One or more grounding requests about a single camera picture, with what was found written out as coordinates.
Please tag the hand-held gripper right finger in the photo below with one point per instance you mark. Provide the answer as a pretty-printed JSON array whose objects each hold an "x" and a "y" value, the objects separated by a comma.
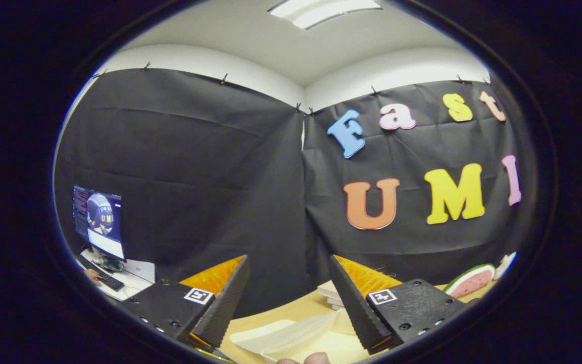
[{"x": 354, "y": 303}]

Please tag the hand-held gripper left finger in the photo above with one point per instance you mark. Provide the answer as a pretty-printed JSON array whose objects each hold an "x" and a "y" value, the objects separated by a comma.
[{"x": 223, "y": 303}]

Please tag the beige fabric storage box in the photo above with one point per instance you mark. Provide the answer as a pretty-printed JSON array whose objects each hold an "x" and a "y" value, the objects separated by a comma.
[{"x": 291, "y": 336}]

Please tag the white flat box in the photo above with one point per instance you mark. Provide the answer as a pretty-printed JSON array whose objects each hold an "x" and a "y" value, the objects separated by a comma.
[{"x": 140, "y": 270}]

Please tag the white book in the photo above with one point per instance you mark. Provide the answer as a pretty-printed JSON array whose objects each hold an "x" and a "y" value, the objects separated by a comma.
[{"x": 335, "y": 303}]

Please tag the beige cover book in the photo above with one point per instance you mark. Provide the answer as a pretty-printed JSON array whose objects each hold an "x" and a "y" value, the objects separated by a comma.
[{"x": 330, "y": 289}]

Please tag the white desk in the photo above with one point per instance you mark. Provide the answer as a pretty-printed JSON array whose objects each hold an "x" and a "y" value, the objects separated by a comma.
[{"x": 129, "y": 289}]

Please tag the watermelon slice plush toy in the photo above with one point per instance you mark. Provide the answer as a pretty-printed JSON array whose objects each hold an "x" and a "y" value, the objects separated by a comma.
[{"x": 470, "y": 282}]

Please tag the black keyboard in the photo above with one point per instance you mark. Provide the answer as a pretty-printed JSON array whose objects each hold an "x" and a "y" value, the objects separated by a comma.
[{"x": 106, "y": 279}]

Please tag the computer monitor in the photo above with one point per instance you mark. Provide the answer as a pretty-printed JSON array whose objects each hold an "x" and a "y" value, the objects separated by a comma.
[{"x": 99, "y": 217}]

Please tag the white plush toy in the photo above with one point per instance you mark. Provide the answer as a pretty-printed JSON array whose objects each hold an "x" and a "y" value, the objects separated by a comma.
[{"x": 505, "y": 263}]

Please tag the large ceiling light panel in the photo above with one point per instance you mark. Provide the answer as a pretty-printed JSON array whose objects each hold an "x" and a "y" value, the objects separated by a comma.
[{"x": 321, "y": 10}]

